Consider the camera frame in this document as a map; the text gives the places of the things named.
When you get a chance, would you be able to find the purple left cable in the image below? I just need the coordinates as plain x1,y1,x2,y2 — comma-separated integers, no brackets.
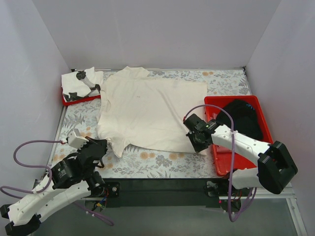
0,139,115,227

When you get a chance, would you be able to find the cream white t-shirt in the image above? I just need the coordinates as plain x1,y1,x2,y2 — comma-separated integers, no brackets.
96,67,207,157

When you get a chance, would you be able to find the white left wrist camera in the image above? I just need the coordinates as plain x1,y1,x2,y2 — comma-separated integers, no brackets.
66,128,88,149

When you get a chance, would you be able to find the large red bin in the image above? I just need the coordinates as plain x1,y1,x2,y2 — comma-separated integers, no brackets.
204,95,273,177

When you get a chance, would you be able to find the folded white printed t-shirt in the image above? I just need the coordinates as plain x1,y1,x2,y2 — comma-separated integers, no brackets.
61,67,103,97

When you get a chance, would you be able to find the black garment in bin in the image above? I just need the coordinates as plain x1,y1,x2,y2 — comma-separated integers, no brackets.
223,99,263,140

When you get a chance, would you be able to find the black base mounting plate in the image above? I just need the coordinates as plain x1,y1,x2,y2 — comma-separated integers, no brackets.
104,178,228,208

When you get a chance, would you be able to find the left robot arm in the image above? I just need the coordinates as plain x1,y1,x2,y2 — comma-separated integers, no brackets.
0,137,107,236

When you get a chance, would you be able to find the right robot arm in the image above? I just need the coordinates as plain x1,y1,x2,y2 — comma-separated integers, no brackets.
184,114,298,196

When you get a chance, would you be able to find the aluminium frame rail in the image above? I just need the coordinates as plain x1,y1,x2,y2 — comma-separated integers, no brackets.
218,186,308,236

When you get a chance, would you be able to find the small red tray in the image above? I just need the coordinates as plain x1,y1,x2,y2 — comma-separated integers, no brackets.
62,84,100,106

